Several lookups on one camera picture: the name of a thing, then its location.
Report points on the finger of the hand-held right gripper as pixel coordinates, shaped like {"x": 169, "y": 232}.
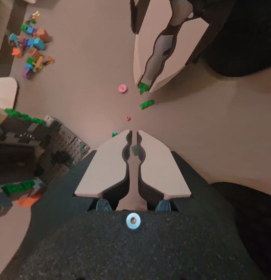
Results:
{"x": 146, "y": 43}
{"x": 188, "y": 39}

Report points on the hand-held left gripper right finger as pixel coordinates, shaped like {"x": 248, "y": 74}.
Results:
{"x": 166, "y": 172}

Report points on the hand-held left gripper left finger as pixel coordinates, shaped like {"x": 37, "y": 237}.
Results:
{"x": 100, "y": 172}

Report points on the bright green narrow plate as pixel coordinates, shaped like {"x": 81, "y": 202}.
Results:
{"x": 144, "y": 87}
{"x": 147, "y": 104}

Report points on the toy brick castle model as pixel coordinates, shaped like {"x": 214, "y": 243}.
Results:
{"x": 28, "y": 140}

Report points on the large light pink flower piece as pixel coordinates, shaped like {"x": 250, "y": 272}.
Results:
{"x": 122, "y": 88}

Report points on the black wrist rest cushion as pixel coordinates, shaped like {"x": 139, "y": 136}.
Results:
{"x": 247, "y": 43}

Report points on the pile of colourful loose bricks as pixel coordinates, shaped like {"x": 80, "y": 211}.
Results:
{"x": 34, "y": 43}

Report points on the wooden white book stand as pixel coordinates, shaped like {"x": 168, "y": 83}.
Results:
{"x": 4, "y": 91}

